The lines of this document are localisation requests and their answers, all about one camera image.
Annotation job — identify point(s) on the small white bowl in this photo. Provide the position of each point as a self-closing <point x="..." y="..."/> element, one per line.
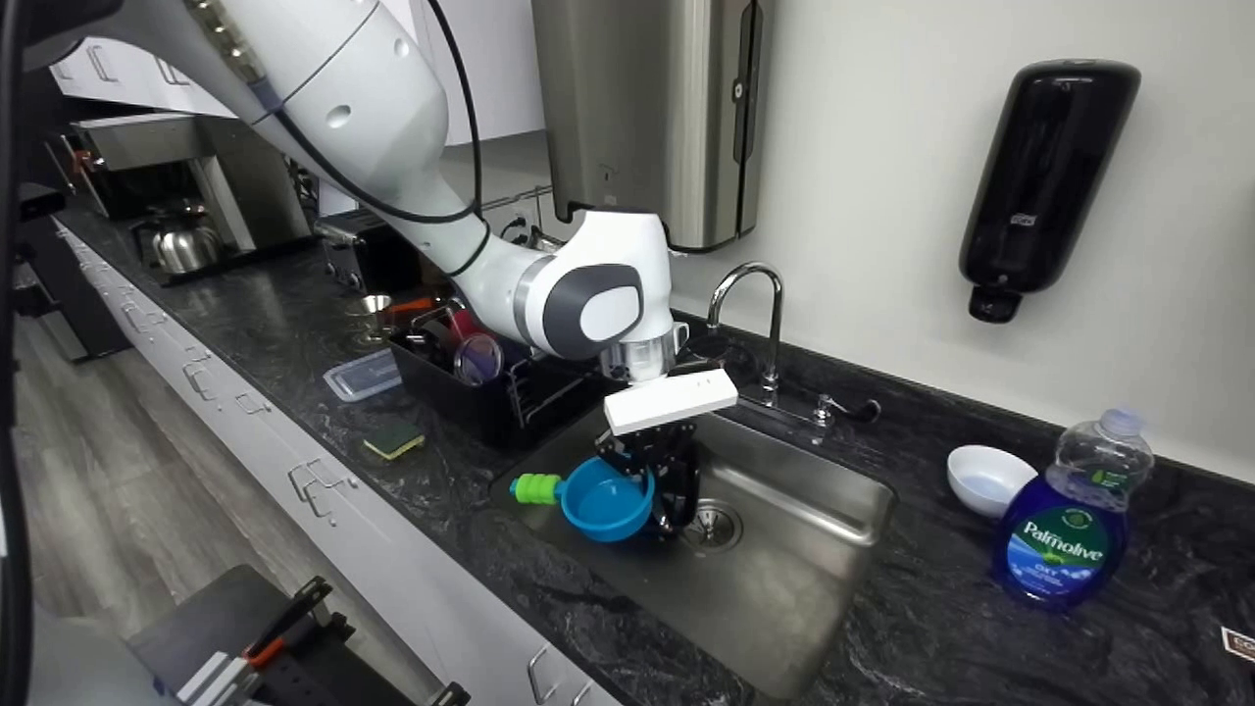
<point x="987" y="477"/>

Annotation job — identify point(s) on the coffee machine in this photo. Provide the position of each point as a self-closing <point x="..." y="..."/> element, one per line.
<point x="184" y="163"/>

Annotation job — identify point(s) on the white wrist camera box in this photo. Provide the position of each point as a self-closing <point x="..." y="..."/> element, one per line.
<point x="667" y="402"/>

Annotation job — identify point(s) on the green yellow sponge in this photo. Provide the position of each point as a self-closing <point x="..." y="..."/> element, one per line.
<point x="394" y="437"/>

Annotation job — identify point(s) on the blue pan green handle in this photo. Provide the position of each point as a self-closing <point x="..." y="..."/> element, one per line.
<point x="596" y="502"/>

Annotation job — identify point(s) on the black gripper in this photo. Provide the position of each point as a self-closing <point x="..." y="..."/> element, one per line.
<point x="667" y="457"/>

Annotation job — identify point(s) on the black soap dispenser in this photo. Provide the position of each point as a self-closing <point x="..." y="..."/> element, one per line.
<point x="1039" y="180"/>

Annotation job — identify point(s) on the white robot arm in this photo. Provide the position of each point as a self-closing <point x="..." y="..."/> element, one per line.
<point x="348" y="94"/>

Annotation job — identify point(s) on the chrome faucet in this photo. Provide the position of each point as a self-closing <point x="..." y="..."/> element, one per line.
<point x="757" y="369"/>

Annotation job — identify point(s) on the steel paper towel dispenser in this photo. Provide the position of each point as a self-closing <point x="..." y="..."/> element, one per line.
<point x="656" y="107"/>

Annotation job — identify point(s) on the black dish rack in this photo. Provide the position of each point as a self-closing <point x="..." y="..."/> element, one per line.
<point x="514" y="411"/>

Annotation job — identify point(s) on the clear lid blue slider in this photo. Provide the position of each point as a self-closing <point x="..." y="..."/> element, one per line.
<point x="480" y="360"/>

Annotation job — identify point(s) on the stainless steel sink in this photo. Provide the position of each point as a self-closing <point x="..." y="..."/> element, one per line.
<point x="766" y="567"/>

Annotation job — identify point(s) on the blue dish soap bottle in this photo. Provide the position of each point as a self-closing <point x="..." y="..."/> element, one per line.
<point x="1068" y="533"/>

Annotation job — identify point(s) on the steel kettle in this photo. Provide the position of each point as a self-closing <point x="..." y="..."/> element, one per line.
<point x="177" y="241"/>

